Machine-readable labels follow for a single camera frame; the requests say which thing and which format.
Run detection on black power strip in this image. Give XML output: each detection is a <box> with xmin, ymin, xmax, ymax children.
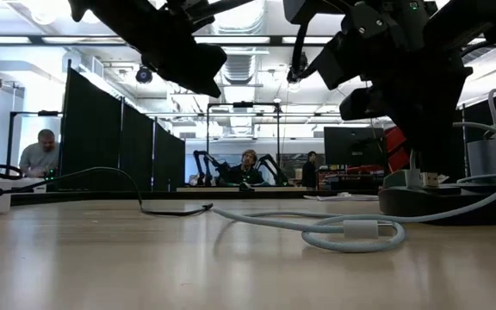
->
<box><xmin>377</xmin><ymin>183</ymin><xmax>496</xmax><ymax>226</ymax></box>

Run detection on grey USB charging hub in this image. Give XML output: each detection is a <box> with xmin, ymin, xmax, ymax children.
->
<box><xmin>383</xmin><ymin>169</ymin><xmax>447</xmax><ymax>189</ymax></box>

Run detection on light blue braided USB cable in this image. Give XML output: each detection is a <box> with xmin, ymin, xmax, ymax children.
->
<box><xmin>212</xmin><ymin>122</ymin><xmax>496</xmax><ymax>254</ymax></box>

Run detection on red tool cart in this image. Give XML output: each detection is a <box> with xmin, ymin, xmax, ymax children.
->
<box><xmin>316</xmin><ymin>164</ymin><xmax>387</xmax><ymax>193</ymax></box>

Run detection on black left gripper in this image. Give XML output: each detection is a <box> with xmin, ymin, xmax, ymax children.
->
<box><xmin>92</xmin><ymin>0</ymin><xmax>256</xmax><ymax>99</ymax></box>

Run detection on black monitor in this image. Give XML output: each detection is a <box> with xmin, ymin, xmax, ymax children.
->
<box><xmin>323</xmin><ymin>127</ymin><xmax>388</xmax><ymax>168</ymax></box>

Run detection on person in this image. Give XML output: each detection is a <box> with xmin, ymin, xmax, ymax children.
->
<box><xmin>301</xmin><ymin>150</ymin><xmax>319</xmax><ymax>190</ymax></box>
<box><xmin>18</xmin><ymin>128</ymin><xmax>62</xmax><ymax>178</ymax></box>
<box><xmin>226</xmin><ymin>148</ymin><xmax>266</xmax><ymax>186</ymax></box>

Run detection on black table edge rail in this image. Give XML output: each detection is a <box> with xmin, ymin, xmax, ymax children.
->
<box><xmin>9</xmin><ymin>190</ymin><xmax>381</xmax><ymax>202</ymax></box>

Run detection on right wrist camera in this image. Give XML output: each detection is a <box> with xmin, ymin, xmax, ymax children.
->
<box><xmin>316</xmin><ymin>25</ymin><xmax>389</xmax><ymax>122</ymax></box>

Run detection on white USB cable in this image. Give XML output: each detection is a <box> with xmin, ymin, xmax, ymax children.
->
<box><xmin>456</xmin><ymin>88</ymin><xmax>496</xmax><ymax>185</ymax></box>

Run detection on thick black USB cable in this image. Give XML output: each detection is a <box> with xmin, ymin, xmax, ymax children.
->
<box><xmin>420</xmin><ymin>170</ymin><xmax>450</xmax><ymax>187</ymax></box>

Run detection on red cabinet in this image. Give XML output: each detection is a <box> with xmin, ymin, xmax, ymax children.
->
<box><xmin>384</xmin><ymin>127</ymin><xmax>411</xmax><ymax>173</ymax></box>

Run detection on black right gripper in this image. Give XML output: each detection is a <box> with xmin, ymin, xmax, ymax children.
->
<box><xmin>346</xmin><ymin>3</ymin><xmax>473</xmax><ymax>173</ymax></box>

